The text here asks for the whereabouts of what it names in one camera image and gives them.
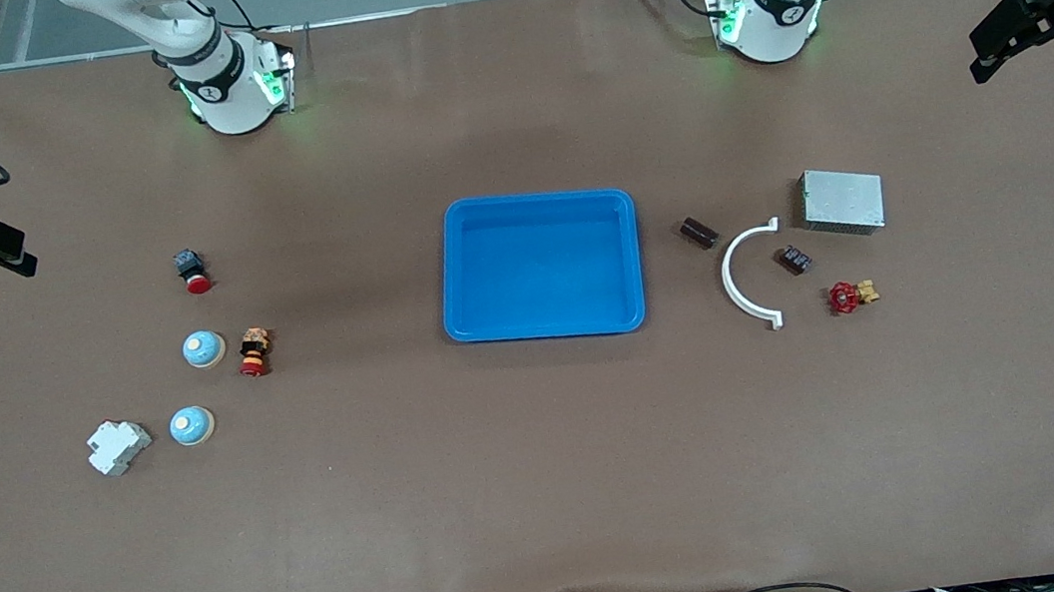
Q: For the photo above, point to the red yellow black switch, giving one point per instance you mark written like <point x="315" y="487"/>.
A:
<point x="255" y="355"/>

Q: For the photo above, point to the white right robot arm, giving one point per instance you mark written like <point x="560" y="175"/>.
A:
<point x="221" y="97"/>

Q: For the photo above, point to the dark small connector block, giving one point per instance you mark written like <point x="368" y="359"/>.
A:
<point x="794" y="259"/>

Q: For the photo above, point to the white circuit breaker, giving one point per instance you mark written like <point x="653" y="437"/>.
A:
<point x="116" y="447"/>

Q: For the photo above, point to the red emergency stop button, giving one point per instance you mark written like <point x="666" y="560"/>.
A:
<point x="195" y="279"/>

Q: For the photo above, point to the blue plastic tray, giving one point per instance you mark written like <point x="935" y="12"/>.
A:
<point x="544" y="274"/>

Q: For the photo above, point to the brown electrolytic capacitor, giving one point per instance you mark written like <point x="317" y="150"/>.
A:
<point x="698" y="233"/>

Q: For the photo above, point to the blue desk bell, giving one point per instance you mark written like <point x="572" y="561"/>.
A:
<point x="204" y="349"/>
<point x="192" y="426"/>

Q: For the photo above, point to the silver metal power supply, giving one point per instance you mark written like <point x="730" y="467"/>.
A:
<point x="842" y="202"/>

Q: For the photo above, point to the brass valve red handwheel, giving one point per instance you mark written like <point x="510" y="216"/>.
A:
<point x="844" y="298"/>

